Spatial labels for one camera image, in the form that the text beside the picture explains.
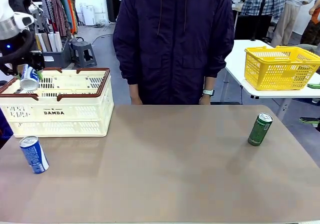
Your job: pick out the black green-tipped right gripper finger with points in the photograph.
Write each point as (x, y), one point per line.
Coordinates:
(310, 121)
(314, 85)

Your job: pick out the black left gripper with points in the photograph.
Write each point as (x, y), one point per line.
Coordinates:
(11, 47)

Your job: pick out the blue white drink can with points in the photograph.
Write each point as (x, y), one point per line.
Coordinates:
(28, 80)
(33, 156)

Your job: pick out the yellow plastic shopping basket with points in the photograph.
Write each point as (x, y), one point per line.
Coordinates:
(275, 78)

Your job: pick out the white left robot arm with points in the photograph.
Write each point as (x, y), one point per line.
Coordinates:
(10, 21)

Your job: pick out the cream folding basket brown rim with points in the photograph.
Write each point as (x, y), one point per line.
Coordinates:
(62, 127)

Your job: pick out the person's left hand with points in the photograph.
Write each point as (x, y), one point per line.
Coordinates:
(205, 100)

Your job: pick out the person's right hand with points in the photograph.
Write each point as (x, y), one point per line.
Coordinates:
(136, 95)

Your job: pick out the yellow paper roll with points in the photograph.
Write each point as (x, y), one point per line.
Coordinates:
(39, 43)

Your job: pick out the brown paper roll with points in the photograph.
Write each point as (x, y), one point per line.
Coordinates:
(46, 42)

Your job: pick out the grey storage bin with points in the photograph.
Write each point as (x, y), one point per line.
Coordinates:
(60, 57)

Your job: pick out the white paper roll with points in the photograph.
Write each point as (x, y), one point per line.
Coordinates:
(58, 41)
(52, 42)

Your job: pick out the dark green drink can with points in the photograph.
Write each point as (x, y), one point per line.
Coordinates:
(260, 131)

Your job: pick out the person in camouflage trousers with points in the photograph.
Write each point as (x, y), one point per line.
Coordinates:
(312, 31)

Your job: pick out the grey plastic stool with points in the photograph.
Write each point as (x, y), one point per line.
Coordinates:
(83, 52)

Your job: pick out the patterned shirts on rack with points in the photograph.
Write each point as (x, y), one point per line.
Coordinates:
(56, 11)

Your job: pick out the orange hanging garment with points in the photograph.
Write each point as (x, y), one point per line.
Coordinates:
(71, 11)

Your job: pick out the person in beige trousers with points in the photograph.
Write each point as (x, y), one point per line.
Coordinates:
(287, 16)

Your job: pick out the white side table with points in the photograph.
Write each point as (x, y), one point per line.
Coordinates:
(237, 61)

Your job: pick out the white floor appliance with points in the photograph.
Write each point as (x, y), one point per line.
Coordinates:
(88, 14)

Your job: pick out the black draped background table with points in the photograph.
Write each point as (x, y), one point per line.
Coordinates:
(252, 28)

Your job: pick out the black tripod pole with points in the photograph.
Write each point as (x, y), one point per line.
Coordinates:
(261, 11)

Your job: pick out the pale wrist watch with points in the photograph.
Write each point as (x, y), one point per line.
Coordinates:
(208, 92)

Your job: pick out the person in navy jacket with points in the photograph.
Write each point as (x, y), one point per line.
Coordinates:
(172, 46)

